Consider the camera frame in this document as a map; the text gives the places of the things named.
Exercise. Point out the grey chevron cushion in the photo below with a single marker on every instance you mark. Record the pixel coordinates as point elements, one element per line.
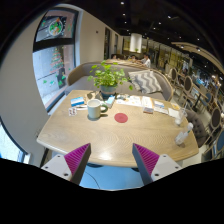
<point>145,81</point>

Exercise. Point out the white tissue box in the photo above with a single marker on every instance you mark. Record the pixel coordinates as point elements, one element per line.
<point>147,104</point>

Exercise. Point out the blue white card box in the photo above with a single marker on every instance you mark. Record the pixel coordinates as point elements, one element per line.
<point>77,101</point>

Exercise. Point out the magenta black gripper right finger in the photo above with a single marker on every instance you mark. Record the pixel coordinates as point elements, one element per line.
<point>152,166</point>

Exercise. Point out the clear drinking glass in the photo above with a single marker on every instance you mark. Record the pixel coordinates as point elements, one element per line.
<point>181,115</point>

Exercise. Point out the small blue white carton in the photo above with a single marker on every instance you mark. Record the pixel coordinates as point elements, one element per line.
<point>109,102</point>

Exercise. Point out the wooden round-back chair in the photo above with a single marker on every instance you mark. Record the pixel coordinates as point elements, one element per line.
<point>186,92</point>

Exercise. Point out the white round column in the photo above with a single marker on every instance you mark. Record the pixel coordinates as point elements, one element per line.
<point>135,42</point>

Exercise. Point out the blue white leaflet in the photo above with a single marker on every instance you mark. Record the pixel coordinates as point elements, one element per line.
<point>159,107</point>

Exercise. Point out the white ceramic mug green handle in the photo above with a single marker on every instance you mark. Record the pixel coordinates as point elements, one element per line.
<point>96,108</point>

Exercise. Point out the person in white shirt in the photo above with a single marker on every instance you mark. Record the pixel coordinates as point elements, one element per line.
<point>146,60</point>

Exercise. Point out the clear plastic water bottle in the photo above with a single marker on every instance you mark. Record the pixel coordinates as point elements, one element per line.
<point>179,139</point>

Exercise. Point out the green potted plant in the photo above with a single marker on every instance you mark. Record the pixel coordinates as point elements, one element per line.
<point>107,78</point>

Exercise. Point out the window with christmas decals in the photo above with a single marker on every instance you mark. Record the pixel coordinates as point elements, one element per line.
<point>54,53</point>

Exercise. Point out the red round coaster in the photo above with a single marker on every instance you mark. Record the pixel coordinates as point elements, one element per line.
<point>121,117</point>

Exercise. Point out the white menu sheet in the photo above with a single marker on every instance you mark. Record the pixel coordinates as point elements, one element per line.
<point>130,100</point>

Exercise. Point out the grey tufted chair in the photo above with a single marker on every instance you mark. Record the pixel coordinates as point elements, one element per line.
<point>198,127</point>

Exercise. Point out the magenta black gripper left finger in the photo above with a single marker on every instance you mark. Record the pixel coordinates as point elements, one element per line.
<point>70,166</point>

